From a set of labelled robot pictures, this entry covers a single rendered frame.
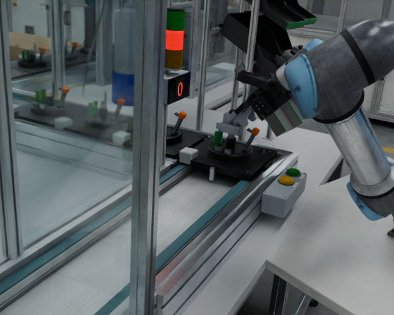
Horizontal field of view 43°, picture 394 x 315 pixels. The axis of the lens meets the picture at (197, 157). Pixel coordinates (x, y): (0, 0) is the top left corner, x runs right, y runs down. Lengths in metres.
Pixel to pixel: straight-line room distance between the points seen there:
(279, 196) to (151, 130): 0.75
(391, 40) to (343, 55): 0.09
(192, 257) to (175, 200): 0.35
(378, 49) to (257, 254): 0.60
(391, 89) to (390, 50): 4.57
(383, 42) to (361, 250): 0.62
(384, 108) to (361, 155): 4.47
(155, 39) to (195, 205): 0.79
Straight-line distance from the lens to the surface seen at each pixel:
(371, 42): 0.97
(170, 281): 1.00
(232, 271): 1.22
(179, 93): 1.41
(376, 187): 1.24
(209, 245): 1.12
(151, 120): 0.68
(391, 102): 5.58
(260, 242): 1.35
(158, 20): 0.65
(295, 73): 0.97
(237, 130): 1.55
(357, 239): 1.46
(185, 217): 1.31
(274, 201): 1.39
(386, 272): 1.35
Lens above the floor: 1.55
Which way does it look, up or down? 22 degrees down
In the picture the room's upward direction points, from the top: 4 degrees clockwise
